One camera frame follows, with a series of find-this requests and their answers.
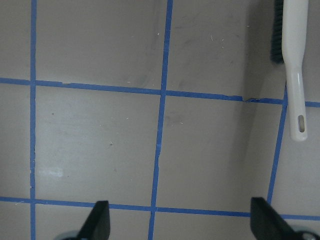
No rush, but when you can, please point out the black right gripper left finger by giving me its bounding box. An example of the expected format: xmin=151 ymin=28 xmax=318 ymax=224
xmin=76 ymin=200 xmax=111 ymax=240

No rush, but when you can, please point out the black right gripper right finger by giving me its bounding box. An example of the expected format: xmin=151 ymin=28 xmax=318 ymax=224
xmin=250 ymin=197 xmax=297 ymax=240

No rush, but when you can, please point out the beige hand brush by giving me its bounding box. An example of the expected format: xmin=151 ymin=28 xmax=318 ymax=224
xmin=270 ymin=0 xmax=309 ymax=142

